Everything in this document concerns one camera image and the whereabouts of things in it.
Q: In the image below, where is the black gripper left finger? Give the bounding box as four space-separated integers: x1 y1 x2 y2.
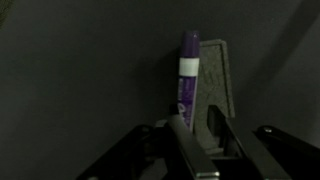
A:
75 105 221 180

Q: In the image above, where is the purple whiteboard marker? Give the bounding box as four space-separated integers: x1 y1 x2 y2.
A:
176 30 202 132

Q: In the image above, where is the grey foam block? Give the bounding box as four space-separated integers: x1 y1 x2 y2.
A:
191 38 236 156

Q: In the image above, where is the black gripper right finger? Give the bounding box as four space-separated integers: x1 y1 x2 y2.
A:
206 104 320 180

